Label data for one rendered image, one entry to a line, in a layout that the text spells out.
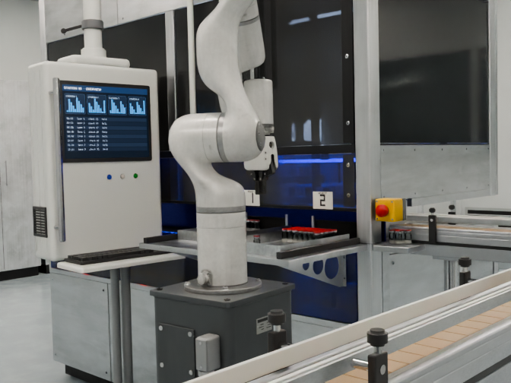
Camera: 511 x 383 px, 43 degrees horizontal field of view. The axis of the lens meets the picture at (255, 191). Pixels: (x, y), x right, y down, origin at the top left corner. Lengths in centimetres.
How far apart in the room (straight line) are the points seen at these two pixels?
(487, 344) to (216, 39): 95
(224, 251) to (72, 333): 218
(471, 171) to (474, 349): 196
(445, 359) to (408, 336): 6
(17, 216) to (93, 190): 445
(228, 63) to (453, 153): 132
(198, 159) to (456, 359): 90
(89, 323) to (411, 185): 185
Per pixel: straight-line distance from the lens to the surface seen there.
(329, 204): 226
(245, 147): 152
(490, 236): 210
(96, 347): 348
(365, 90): 218
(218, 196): 154
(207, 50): 157
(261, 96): 190
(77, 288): 354
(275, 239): 229
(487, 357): 94
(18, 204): 705
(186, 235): 239
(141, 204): 274
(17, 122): 707
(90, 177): 263
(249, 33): 181
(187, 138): 156
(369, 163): 216
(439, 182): 257
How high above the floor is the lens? 117
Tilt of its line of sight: 3 degrees down
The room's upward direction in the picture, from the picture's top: 1 degrees counter-clockwise
